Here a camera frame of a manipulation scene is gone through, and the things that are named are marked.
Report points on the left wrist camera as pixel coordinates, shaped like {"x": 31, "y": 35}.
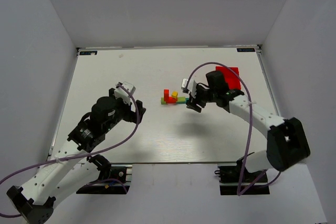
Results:
{"x": 124, "y": 90}

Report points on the red arch block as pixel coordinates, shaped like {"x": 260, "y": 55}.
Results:
{"x": 168, "y": 97}

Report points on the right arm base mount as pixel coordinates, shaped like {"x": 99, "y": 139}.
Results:
{"x": 228, "y": 181}

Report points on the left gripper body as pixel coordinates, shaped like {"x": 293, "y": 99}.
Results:
{"x": 134, "y": 114}

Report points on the teal long block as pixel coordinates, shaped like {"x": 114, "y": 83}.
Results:
{"x": 185, "y": 102}

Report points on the left corner label sticker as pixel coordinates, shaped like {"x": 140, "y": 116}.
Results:
{"x": 87, "y": 53}

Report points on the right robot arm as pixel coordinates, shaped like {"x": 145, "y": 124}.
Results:
{"x": 286, "y": 142}

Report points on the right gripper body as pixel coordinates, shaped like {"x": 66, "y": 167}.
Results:
{"x": 199, "y": 99}

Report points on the green rectangular block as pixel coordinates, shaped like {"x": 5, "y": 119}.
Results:
{"x": 181, "y": 100}

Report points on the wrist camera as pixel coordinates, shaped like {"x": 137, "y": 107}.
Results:
{"x": 189, "y": 86}
{"x": 124, "y": 90}

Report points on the corner label sticker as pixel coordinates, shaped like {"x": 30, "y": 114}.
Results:
{"x": 246, "y": 49}
{"x": 87, "y": 53}

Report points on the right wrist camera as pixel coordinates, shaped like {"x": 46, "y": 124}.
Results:
{"x": 189, "y": 86}

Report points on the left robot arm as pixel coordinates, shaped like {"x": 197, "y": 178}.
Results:
{"x": 74, "y": 163}

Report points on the red plastic bin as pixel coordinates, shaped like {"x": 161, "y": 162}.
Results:
{"x": 230, "y": 76}

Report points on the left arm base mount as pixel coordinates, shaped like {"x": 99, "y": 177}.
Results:
{"x": 115, "y": 181}

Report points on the yellow cube block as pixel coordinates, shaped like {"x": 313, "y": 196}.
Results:
{"x": 175, "y": 94}

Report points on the right corner label sticker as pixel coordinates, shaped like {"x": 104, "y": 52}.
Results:
{"x": 246, "y": 49}

